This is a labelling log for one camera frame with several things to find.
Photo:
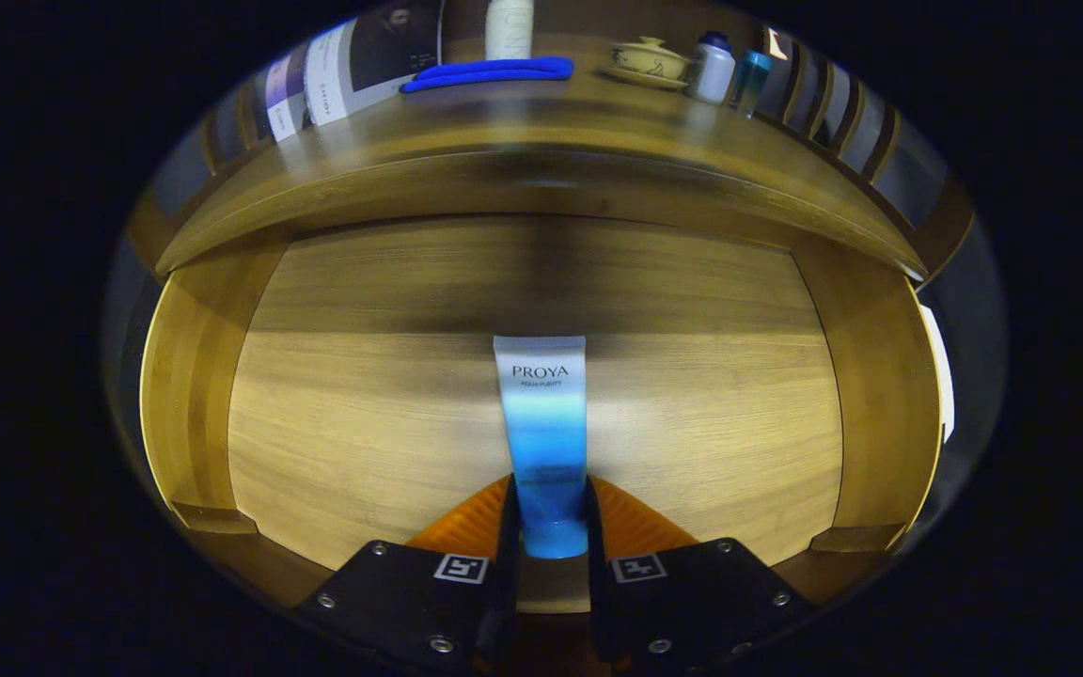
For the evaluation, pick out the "white bottle with dark cap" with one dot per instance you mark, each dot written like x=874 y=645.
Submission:
x=711 y=70

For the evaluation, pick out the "purple book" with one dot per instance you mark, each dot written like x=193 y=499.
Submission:
x=283 y=94

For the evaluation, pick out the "beige lidded tea cup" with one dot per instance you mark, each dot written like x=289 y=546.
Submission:
x=650 y=61

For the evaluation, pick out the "wooden countertop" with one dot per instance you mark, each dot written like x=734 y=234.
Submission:
x=541 y=122

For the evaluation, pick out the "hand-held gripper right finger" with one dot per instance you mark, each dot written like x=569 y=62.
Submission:
x=701 y=602

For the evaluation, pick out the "teal bottle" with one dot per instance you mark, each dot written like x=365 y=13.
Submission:
x=748 y=85

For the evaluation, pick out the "white pump bottle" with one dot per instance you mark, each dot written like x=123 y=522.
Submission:
x=510 y=28

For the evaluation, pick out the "blue folded cloth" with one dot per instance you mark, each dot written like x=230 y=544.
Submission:
x=494 y=73

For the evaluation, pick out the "blue white tube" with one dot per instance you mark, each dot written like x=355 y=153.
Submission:
x=541 y=423

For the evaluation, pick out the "wooden cabinet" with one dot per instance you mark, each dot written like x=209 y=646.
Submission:
x=579 y=23

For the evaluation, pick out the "white book with portrait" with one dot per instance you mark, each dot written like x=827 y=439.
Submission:
x=363 y=66

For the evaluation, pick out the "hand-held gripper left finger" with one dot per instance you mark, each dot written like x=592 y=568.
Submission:
x=400 y=602

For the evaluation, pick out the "wooden drawer with black knob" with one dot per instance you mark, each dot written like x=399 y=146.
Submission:
x=363 y=423

